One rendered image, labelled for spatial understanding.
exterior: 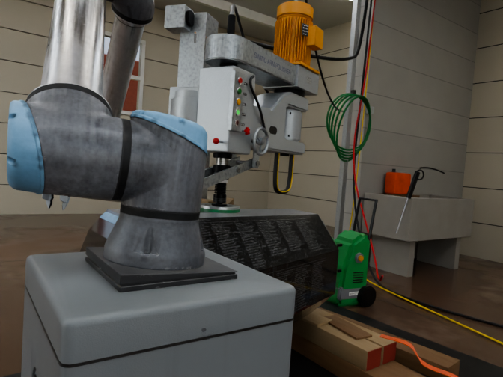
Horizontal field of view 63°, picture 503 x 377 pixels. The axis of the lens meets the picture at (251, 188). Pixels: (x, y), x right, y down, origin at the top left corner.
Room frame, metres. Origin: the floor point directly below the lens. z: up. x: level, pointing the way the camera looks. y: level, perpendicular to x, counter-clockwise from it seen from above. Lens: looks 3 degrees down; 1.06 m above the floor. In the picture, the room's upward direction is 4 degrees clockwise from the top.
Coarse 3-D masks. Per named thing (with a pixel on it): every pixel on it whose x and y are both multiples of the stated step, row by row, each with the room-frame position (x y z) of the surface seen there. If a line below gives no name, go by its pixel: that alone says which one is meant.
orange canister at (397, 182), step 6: (390, 174) 4.81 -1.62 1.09; (396, 174) 4.75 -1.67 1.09; (402, 174) 4.80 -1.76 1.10; (408, 174) 4.87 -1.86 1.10; (390, 180) 4.80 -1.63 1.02; (396, 180) 4.75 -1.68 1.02; (402, 180) 4.80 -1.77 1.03; (408, 180) 4.87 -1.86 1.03; (390, 186) 4.79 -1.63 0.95; (396, 186) 4.75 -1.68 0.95; (402, 186) 4.81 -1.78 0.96; (408, 186) 4.88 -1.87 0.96; (390, 192) 4.79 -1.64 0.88; (396, 192) 4.75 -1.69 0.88; (402, 192) 4.81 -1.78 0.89
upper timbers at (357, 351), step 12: (324, 312) 2.42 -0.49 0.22; (300, 324) 2.28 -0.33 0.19; (312, 336) 2.20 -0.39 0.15; (324, 336) 2.14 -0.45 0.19; (336, 336) 2.07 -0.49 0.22; (348, 336) 2.08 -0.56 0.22; (372, 336) 2.10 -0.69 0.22; (324, 348) 2.13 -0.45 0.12; (336, 348) 2.07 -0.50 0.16; (348, 348) 2.00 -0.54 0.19; (360, 348) 1.95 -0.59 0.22; (372, 348) 1.96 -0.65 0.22; (384, 348) 1.99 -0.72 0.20; (348, 360) 2.00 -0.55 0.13; (360, 360) 1.94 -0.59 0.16; (372, 360) 1.94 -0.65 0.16; (384, 360) 2.00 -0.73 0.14
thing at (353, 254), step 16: (336, 240) 3.38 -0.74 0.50; (352, 240) 3.24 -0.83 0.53; (368, 240) 3.26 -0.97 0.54; (352, 256) 3.19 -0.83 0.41; (368, 256) 3.31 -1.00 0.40; (352, 272) 3.20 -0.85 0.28; (336, 288) 3.20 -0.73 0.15; (352, 288) 3.21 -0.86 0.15; (368, 288) 3.22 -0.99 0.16; (336, 304) 3.21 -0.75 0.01; (352, 304) 3.25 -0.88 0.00; (368, 304) 3.23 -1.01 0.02
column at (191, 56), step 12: (204, 12) 2.72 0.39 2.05; (204, 24) 2.71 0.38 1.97; (216, 24) 2.86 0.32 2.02; (180, 36) 2.77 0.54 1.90; (192, 36) 2.74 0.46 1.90; (204, 36) 2.71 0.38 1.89; (180, 48) 2.77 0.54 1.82; (192, 48) 2.74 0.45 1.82; (204, 48) 2.71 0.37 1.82; (180, 60) 2.77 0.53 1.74; (192, 60) 2.74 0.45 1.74; (204, 60) 2.72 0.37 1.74; (180, 72) 2.76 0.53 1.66; (192, 72) 2.73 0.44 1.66; (180, 84) 2.76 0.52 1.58; (192, 84) 2.73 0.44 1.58; (204, 192) 2.84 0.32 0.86
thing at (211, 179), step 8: (232, 160) 2.27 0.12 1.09; (240, 160) 2.29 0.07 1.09; (248, 160) 2.21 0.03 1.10; (208, 168) 2.10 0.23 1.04; (232, 168) 2.09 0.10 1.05; (240, 168) 2.15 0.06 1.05; (248, 168) 2.21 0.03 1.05; (208, 176) 1.95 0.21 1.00; (216, 176) 1.98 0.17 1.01; (224, 176) 2.04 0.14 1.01; (232, 176) 2.09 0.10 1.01; (208, 184) 1.94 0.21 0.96
